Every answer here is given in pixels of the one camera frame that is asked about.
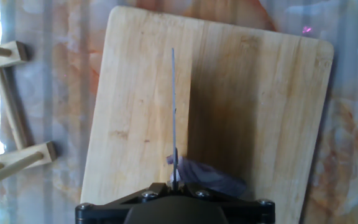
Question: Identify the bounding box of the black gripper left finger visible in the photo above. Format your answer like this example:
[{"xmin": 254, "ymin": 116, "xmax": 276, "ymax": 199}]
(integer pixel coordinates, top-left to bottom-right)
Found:
[{"xmin": 75, "ymin": 182, "xmax": 170, "ymax": 224}]

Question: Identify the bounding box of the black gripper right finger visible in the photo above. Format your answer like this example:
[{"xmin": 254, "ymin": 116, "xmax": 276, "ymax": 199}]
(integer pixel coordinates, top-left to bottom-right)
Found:
[{"xmin": 185, "ymin": 182, "xmax": 276, "ymax": 224}]

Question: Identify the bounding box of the steel cleaver knife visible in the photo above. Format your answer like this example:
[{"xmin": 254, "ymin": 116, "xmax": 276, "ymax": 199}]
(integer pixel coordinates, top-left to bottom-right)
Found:
[{"xmin": 170, "ymin": 47, "xmax": 180, "ymax": 191}]

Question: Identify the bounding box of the red onion chunk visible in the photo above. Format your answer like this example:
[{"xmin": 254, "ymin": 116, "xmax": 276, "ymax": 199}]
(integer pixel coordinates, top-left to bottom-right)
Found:
[{"xmin": 165, "ymin": 154, "xmax": 247, "ymax": 197}]

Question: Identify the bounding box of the wooden cutting board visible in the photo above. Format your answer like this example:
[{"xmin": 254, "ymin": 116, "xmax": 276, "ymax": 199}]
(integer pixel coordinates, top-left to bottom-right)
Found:
[{"xmin": 80, "ymin": 5, "xmax": 335, "ymax": 224}]

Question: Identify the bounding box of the orange marbled table mat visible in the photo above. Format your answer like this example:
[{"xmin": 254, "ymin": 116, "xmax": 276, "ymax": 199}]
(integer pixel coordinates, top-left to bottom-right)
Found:
[{"xmin": 0, "ymin": 0, "xmax": 358, "ymax": 224}]

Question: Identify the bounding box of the wooden peg rack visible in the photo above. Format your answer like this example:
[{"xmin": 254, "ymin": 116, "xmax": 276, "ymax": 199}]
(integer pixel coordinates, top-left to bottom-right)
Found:
[{"xmin": 0, "ymin": 40, "xmax": 58, "ymax": 190}]

